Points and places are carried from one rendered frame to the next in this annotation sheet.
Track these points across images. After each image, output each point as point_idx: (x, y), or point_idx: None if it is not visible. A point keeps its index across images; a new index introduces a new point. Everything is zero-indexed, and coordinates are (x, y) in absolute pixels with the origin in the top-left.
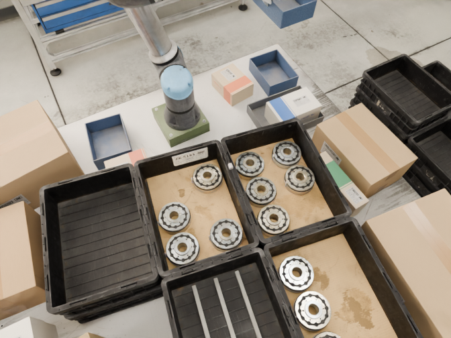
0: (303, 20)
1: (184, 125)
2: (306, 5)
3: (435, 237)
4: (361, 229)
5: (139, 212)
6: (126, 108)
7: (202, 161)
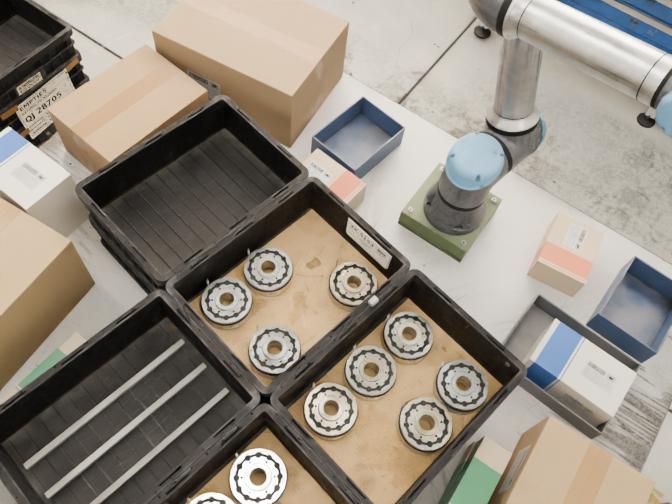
0: None
1: (435, 218)
2: None
3: None
4: None
5: (241, 218)
6: (426, 134)
7: (378, 267)
